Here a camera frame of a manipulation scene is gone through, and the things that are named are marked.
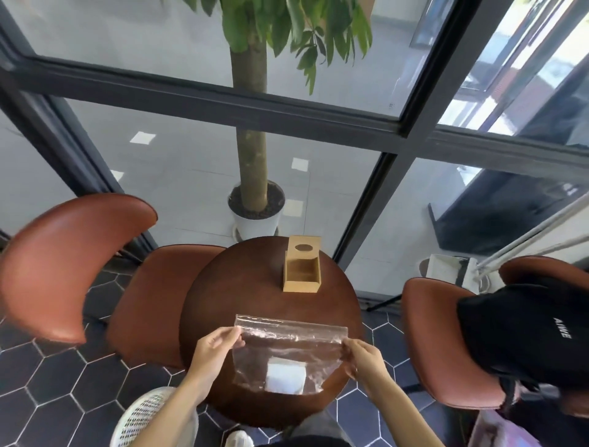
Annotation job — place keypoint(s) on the person's left hand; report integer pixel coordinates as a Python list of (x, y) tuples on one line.
[(209, 354)]

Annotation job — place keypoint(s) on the person's right hand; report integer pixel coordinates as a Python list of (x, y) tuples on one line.
[(370, 366)]

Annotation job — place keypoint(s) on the person's left thumb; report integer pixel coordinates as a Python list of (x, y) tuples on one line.
[(228, 333)]

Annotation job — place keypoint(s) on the person's right thumb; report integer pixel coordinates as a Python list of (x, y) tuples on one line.
[(354, 345)]

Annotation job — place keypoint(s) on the clear plastic zip bag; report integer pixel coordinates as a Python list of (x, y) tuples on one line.
[(285, 343)]

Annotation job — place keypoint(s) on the person's right forearm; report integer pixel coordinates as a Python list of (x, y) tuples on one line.
[(400, 414)]

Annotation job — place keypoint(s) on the person's left forearm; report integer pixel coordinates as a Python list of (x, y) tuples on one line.
[(172, 410)]

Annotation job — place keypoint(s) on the white folded item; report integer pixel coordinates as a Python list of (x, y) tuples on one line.
[(286, 376)]

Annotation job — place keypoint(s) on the open brown cardboard box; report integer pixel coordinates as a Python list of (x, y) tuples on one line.
[(301, 282)]

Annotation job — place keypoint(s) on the brown leather chair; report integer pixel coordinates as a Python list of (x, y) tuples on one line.
[(60, 262), (437, 340)]

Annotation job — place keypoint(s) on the grey trousers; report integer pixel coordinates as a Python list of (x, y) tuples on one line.
[(317, 430)]

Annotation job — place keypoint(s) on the white shoe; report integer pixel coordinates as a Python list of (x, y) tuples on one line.
[(238, 440)]

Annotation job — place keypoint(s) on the white plant pot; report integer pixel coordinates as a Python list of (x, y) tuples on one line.
[(255, 225)]

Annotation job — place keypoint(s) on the white plastic mesh basket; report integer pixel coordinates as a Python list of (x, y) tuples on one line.
[(147, 414)]

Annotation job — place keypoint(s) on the white box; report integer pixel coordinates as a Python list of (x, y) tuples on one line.
[(444, 271)]

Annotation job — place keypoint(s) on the pink plastic bag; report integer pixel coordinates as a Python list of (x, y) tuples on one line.
[(499, 430)]

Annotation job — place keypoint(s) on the black backpack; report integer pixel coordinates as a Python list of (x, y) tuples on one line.
[(524, 331)]

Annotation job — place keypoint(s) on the green leafy indoor tree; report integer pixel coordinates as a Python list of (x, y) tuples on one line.
[(251, 152)]

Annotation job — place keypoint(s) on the black board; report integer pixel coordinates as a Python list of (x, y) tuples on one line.
[(501, 212)]

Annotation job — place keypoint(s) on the white metal poles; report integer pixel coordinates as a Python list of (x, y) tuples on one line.
[(529, 235)]

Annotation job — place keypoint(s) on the black window frame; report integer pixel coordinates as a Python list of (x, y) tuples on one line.
[(207, 99)]

